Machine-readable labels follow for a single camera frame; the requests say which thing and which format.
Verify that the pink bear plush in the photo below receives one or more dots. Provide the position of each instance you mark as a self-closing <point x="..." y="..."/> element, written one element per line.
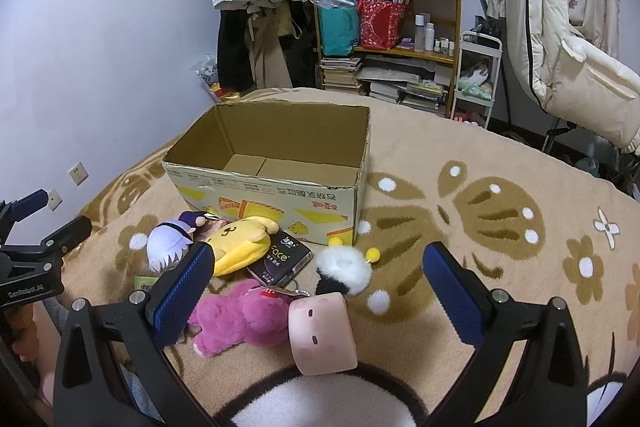
<point x="235" y="317"/>

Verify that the pink item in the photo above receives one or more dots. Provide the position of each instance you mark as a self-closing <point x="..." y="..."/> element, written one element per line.
<point x="214" y="229"/>

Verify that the black tissue packet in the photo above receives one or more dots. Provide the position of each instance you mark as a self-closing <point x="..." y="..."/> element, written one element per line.
<point x="284" y="257"/>

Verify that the wall socket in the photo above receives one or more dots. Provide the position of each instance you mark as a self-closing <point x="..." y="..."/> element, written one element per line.
<point x="78" y="173"/>
<point x="55" y="199"/>

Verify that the plastic bag of snacks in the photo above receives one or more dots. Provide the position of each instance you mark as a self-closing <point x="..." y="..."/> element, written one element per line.
<point x="210" y="77"/>

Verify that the stack of books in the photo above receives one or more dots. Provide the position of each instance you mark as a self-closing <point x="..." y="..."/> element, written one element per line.
<point x="340" y="74"/>

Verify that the white trolley cart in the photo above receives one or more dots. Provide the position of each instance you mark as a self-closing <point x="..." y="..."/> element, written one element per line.
<point x="477" y="57"/>

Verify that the teal bag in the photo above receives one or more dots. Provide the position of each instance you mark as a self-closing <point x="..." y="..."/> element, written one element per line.
<point x="337" y="27"/>

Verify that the green packet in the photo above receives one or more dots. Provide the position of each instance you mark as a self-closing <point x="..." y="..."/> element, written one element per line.
<point x="145" y="283"/>

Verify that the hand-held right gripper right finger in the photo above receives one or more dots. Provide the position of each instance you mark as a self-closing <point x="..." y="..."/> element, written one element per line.
<point x="455" y="302"/>

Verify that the printed cardboard box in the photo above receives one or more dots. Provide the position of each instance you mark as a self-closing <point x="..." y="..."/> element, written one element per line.
<point x="280" y="202"/>

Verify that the white brown plush toy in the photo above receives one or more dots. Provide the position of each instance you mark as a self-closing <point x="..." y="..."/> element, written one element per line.
<point x="475" y="79"/>

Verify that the pale pink cloth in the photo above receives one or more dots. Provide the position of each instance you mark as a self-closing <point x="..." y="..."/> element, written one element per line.
<point x="50" y="342"/>

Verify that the black hanging trousers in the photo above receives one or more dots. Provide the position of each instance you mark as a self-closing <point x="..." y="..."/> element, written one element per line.
<point x="232" y="47"/>

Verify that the beige hanging clothes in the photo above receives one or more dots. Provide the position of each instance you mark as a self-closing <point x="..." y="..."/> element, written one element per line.
<point x="272" y="52"/>

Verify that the pile of papers and magazines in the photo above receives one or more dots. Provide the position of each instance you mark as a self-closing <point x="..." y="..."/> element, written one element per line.
<point x="405" y="84"/>

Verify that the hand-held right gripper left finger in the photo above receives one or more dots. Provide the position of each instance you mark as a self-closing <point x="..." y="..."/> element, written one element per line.
<point x="180" y="297"/>

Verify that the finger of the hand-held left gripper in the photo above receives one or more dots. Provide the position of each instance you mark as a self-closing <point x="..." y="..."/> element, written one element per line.
<point x="67" y="234"/>
<point x="25" y="205"/>

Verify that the red patterned bag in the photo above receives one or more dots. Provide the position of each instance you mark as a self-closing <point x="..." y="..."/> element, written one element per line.
<point x="380" y="24"/>

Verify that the cream puffer coat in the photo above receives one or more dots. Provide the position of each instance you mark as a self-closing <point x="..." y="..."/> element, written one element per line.
<point x="560" y="32"/>

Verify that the lilac haired plush doll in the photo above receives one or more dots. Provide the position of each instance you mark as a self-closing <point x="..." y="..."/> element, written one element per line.
<point x="167" y="246"/>

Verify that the black white fluffy plush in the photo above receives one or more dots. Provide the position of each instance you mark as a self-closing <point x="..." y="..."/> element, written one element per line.
<point x="345" y="269"/>

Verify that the person's left hand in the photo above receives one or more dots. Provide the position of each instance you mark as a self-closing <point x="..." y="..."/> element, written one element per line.
<point x="26" y="332"/>

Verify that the pink pig cube plush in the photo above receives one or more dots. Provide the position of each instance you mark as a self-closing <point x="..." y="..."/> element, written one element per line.
<point x="320" y="332"/>

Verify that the yellow dog plush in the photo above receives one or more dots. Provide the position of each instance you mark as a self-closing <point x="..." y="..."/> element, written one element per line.
<point x="242" y="241"/>

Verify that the wooden shelf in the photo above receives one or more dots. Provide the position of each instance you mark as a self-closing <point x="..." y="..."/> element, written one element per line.
<point x="385" y="52"/>

